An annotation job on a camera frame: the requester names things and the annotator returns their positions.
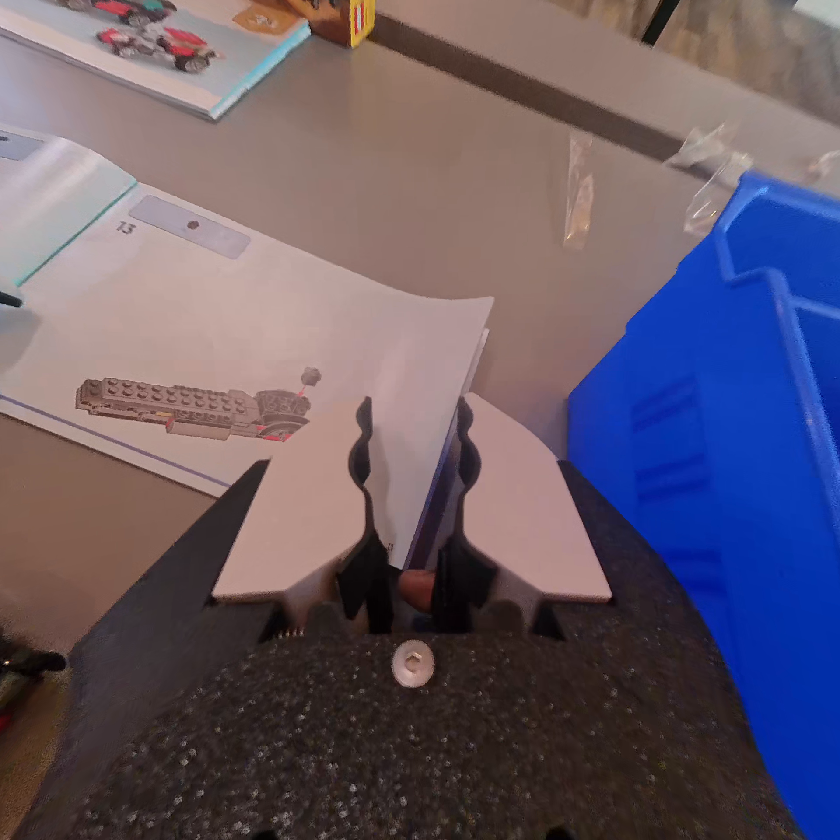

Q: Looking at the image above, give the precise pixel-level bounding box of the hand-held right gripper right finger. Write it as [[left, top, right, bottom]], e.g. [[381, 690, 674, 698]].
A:
[[430, 394, 614, 634]]

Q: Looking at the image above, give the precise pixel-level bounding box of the lego instruction booklet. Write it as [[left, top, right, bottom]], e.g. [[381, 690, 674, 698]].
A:
[[0, 125, 494, 572], [0, 0, 311, 122]]

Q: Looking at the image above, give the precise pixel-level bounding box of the closed lego instruction booklet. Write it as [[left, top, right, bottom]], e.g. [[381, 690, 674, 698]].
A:
[[0, 0, 311, 122]]

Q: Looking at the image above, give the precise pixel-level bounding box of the colourful lego set box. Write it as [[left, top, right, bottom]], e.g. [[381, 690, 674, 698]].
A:
[[282, 0, 376, 50]]

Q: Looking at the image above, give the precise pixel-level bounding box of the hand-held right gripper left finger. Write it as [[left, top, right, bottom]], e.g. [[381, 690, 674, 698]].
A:
[[211, 395, 398, 634]]

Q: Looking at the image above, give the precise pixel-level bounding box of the blue plastic bin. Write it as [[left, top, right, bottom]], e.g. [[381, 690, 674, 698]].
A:
[[567, 167, 840, 840]]

